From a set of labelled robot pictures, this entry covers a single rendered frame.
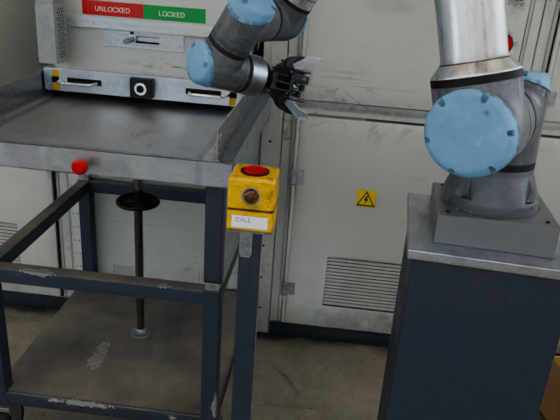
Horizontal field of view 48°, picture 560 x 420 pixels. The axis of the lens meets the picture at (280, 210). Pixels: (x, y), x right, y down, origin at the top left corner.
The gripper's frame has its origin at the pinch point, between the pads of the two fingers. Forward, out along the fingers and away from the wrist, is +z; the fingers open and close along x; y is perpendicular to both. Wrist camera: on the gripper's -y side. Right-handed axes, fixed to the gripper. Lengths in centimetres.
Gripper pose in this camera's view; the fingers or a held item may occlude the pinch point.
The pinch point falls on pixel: (312, 89)
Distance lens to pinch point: 159.8
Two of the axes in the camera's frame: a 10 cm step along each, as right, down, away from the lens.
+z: 7.3, 0.3, 6.8
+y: 6.4, 2.9, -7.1
